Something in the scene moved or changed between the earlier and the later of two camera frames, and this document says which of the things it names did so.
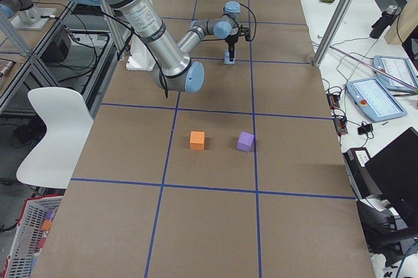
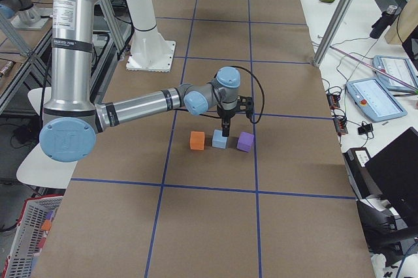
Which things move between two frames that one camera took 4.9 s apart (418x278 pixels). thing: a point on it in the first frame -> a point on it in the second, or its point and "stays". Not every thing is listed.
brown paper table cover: [243, 176] stays
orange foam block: [197, 140] stays
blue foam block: [226, 58] -> [218, 140]
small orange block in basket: [46, 225] stays
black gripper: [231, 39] -> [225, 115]
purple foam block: [245, 141] stays
